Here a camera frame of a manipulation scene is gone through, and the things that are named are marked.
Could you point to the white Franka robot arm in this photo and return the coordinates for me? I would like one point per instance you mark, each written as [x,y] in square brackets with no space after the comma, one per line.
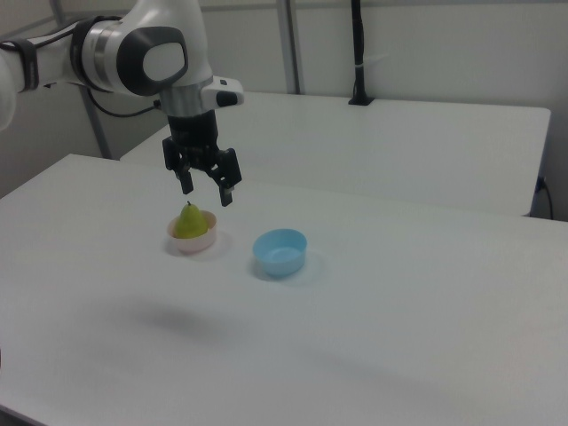
[111,49]

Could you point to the pink plastic bowl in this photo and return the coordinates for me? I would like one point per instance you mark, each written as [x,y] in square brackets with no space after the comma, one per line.
[195,245]

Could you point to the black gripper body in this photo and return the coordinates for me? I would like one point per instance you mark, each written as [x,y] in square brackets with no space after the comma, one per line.
[194,135]

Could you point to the black camera pole with base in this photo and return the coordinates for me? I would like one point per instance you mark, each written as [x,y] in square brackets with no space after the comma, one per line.
[358,53]

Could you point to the blue plastic bowl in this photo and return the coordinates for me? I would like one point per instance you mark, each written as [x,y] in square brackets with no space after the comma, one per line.
[279,257]

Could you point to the grey partition post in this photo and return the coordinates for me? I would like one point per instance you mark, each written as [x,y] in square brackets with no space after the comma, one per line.
[289,44]
[98,133]

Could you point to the green pear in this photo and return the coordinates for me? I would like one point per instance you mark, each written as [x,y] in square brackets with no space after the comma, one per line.
[191,222]

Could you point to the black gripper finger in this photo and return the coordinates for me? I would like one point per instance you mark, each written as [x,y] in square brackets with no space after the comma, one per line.
[227,175]
[183,171]

